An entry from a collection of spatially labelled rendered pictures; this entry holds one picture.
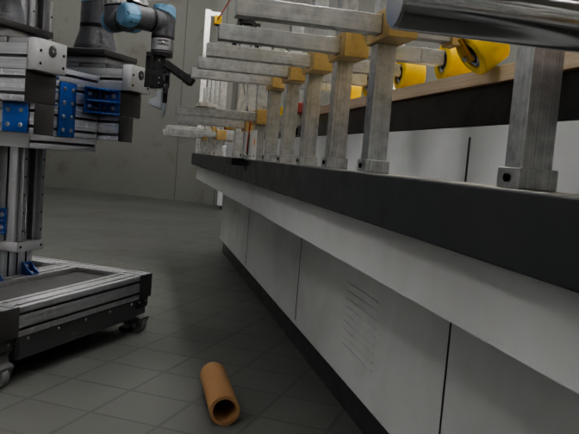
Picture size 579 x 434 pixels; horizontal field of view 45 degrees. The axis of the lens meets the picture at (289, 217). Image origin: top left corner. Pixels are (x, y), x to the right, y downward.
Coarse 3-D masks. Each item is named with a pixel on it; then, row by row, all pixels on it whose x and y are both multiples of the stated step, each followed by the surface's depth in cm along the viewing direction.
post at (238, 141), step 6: (240, 84) 289; (246, 84) 290; (240, 90) 289; (240, 96) 290; (240, 102) 290; (240, 108) 290; (234, 132) 293; (240, 132) 291; (234, 138) 292; (240, 138) 291; (234, 144) 291; (240, 144) 292; (234, 150) 291; (240, 150) 292; (234, 156) 291
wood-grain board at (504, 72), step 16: (512, 64) 115; (576, 64) 98; (448, 80) 139; (464, 80) 131; (480, 80) 125; (496, 80) 120; (512, 80) 116; (400, 96) 164; (416, 96) 155; (320, 112) 237
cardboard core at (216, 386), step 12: (204, 372) 207; (216, 372) 202; (204, 384) 199; (216, 384) 192; (228, 384) 195; (216, 396) 184; (228, 396) 183; (216, 408) 193; (228, 408) 191; (216, 420) 183; (228, 420) 184
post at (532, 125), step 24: (528, 48) 72; (528, 72) 71; (552, 72) 71; (528, 96) 71; (552, 96) 71; (528, 120) 71; (552, 120) 72; (528, 144) 71; (552, 144) 72; (528, 168) 72
